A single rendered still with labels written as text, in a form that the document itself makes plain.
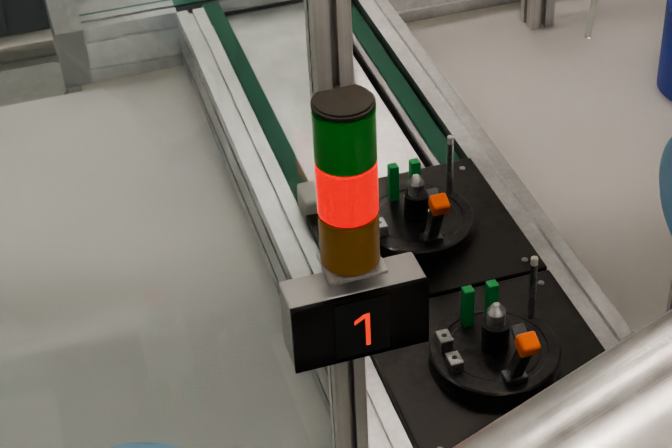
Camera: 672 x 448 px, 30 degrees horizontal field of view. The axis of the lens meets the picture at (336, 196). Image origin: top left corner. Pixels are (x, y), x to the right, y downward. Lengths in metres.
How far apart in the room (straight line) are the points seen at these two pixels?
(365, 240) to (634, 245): 0.76
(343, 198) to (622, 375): 0.49
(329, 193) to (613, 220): 0.83
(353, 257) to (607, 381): 0.51
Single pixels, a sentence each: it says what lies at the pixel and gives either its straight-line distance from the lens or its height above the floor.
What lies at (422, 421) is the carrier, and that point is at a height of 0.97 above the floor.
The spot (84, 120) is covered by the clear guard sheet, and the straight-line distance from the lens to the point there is 0.95.
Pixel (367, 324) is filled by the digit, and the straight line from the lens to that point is 1.06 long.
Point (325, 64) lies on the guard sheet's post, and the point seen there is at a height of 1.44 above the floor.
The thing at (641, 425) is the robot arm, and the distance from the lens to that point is 0.51.
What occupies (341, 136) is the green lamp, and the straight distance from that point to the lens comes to 0.94.
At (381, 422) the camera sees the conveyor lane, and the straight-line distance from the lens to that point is 1.32.
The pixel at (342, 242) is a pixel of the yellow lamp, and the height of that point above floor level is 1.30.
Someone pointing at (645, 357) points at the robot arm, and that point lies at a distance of 0.53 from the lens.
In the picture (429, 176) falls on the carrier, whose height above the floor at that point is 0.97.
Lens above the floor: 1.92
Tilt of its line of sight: 36 degrees down
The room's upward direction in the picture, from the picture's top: 3 degrees counter-clockwise
